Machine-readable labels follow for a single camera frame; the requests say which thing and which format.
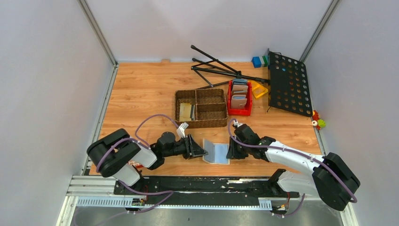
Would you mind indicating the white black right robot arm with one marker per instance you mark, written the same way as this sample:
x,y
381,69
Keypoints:
x,y
325,176

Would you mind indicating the red green small toy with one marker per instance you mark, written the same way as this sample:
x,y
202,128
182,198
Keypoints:
x,y
317,122

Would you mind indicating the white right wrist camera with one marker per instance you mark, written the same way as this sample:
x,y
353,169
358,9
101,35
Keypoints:
x,y
237,124

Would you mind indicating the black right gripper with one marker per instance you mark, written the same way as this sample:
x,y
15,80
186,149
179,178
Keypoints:
x,y
232,153

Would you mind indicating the black perforated music stand desk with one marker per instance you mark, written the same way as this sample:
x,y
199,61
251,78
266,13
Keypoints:
x,y
289,88

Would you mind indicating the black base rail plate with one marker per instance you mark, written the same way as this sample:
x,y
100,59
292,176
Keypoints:
x,y
214,191

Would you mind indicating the card holders in red bin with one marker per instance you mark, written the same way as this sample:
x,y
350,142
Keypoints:
x,y
239,90

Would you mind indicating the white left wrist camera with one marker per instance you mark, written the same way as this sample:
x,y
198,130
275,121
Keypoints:
x,y
181,130

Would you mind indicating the blue green toy block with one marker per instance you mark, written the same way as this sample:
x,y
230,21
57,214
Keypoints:
x,y
260,61

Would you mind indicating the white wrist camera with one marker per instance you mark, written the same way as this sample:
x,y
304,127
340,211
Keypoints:
x,y
237,124
181,130

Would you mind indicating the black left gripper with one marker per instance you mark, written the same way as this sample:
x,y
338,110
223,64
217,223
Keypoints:
x,y
192,148

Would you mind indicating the red white toy block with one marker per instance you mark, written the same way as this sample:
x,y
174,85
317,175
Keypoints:
x,y
135,164

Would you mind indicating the red plastic bin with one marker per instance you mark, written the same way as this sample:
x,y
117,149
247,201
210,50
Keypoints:
x,y
240,112

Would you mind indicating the black folding music stand legs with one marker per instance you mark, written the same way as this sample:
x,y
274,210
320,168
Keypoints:
x,y
215,66

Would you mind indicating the brown wicker divided basket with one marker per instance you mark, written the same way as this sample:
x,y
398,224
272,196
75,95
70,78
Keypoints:
x,y
210,110

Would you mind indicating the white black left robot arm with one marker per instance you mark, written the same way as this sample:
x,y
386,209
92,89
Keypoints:
x,y
113,153

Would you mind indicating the yellow transparent tray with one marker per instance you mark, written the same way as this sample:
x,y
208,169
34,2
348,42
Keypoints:
x,y
258,90

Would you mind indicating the white card holder wallet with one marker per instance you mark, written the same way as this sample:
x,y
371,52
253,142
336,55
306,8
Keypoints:
x,y
217,153

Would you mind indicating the gold credit cards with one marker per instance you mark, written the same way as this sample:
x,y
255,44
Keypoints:
x,y
186,112

